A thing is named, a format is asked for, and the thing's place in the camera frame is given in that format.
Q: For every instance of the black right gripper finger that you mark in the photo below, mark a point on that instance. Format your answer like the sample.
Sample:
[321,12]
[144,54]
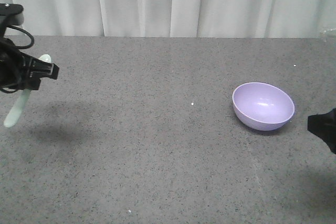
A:
[323,126]

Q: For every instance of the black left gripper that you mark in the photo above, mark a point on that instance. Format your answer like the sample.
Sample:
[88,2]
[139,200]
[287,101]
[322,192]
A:
[13,77]

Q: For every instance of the mint green plastic spoon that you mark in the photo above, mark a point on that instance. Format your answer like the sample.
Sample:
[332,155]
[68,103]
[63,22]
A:
[17,108]

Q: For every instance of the purple plastic bowl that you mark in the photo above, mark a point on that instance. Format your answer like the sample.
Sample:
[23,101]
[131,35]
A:
[261,106]

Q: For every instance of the white curtain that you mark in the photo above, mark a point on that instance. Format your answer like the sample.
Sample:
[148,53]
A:
[178,18]

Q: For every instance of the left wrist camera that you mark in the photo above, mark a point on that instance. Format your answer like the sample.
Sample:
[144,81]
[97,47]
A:
[11,14]

